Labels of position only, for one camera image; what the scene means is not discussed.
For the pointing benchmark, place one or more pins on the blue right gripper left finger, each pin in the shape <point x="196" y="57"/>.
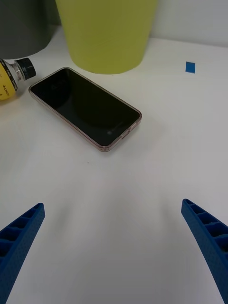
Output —
<point x="16" y="249"/>

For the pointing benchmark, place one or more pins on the grey plastic waste bin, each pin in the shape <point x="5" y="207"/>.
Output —
<point x="23" y="23"/>

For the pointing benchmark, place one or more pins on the black smartphone in clear case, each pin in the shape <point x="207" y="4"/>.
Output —
<point x="83" y="107"/>

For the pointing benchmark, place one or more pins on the yellow-label bottle with black cap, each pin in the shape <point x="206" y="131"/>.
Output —
<point x="7" y="83"/>

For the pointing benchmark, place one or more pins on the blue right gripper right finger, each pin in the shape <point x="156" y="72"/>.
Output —
<point x="211" y="247"/>

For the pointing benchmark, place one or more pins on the yellow-green plastic waste bin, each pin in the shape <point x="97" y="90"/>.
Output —
<point x="107" y="35"/>

